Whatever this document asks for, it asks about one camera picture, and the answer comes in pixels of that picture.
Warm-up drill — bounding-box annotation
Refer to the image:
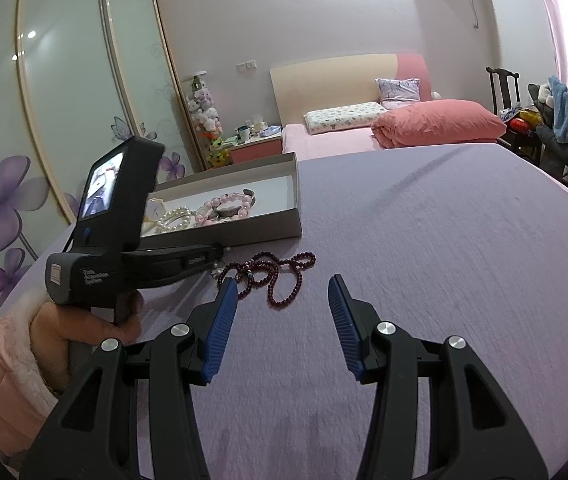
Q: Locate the folded coral quilt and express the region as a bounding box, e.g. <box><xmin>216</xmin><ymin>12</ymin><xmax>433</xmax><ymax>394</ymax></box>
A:
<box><xmin>372</xmin><ymin>100</ymin><xmax>506</xmax><ymax>148</ymax></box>

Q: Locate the white pearl bracelet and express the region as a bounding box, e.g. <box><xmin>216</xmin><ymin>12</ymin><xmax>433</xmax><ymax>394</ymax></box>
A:
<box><xmin>152</xmin><ymin>205</ymin><xmax>201</xmax><ymax>235</ymax></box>

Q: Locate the pink jacket sleeve forearm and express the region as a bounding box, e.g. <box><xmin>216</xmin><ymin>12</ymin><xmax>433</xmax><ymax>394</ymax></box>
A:
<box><xmin>0</xmin><ymin>288</ymin><xmax>57</xmax><ymax>462</ymax></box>

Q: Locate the silver bangle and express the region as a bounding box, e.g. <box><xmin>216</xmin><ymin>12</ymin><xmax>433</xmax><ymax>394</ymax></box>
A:
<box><xmin>210</xmin><ymin>188</ymin><xmax>256</xmax><ymax>221</ymax></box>

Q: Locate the grey cardboard jewelry tray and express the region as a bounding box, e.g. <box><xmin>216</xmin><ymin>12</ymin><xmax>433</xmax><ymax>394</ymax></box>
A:
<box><xmin>141</xmin><ymin>153</ymin><xmax>302</xmax><ymax>248</ymax></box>

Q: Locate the wall socket plate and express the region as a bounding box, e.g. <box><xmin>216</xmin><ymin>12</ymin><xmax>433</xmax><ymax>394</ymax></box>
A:
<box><xmin>236</xmin><ymin>60</ymin><xmax>257</xmax><ymax>73</ymax></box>

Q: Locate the floral white pillow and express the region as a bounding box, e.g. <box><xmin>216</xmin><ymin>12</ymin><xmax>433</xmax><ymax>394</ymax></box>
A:
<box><xmin>303</xmin><ymin>102</ymin><xmax>387</xmax><ymax>134</ymax></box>

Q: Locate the small purple pillow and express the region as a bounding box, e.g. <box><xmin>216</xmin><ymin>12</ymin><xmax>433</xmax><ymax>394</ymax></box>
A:
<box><xmin>375</xmin><ymin>78</ymin><xmax>421</xmax><ymax>110</ymax></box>

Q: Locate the purple table cloth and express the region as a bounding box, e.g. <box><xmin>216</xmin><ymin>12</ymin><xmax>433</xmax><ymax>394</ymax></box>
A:
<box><xmin>0</xmin><ymin>142</ymin><xmax>568</xmax><ymax>480</ymax></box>

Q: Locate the pink bead bracelet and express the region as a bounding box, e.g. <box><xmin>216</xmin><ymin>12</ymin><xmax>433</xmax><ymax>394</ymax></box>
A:
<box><xmin>193</xmin><ymin>190</ymin><xmax>256</xmax><ymax>226</ymax></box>

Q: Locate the bed with pink sheet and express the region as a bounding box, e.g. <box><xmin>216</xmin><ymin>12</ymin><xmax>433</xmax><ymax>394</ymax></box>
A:
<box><xmin>282</xmin><ymin>124</ymin><xmax>383</xmax><ymax>162</ymax></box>

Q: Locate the dark wooden chair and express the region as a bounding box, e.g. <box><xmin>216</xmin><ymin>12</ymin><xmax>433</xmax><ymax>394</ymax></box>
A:
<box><xmin>485</xmin><ymin>67</ymin><xmax>542</xmax><ymax>165</ymax></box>

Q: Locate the tube of plush toys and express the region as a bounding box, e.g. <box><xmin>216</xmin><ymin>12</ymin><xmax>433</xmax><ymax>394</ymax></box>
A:
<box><xmin>187</xmin><ymin>70</ymin><xmax>223</xmax><ymax>167</ymax></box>

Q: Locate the sliding wardrobe with purple flowers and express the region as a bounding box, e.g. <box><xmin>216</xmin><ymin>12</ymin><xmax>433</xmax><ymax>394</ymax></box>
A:
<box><xmin>0</xmin><ymin>0</ymin><xmax>201</xmax><ymax>307</ymax></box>

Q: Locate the pink beige nightstand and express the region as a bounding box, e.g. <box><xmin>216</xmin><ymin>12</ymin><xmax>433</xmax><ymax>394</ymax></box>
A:
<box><xmin>229</xmin><ymin>133</ymin><xmax>283</xmax><ymax>164</ymax></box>

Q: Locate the dark red bead necklace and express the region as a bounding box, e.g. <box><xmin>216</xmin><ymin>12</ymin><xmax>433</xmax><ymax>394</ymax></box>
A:
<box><xmin>215</xmin><ymin>250</ymin><xmax>318</xmax><ymax>309</ymax></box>

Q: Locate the white mug on nightstand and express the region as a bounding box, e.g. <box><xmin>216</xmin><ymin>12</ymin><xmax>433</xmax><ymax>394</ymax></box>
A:
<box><xmin>236</xmin><ymin>125</ymin><xmax>251</xmax><ymax>143</ymax></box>

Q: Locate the beige pink headboard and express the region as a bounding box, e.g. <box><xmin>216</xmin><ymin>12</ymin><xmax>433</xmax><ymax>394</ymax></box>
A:
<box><xmin>270</xmin><ymin>53</ymin><xmax>432</xmax><ymax>126</ymax></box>

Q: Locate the person left hand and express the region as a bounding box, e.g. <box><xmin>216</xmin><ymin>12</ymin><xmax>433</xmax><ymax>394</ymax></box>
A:
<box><xmin>29</xmin><ymin>290</ymin><xmax>144</xmax><ymax>390</ymax></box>

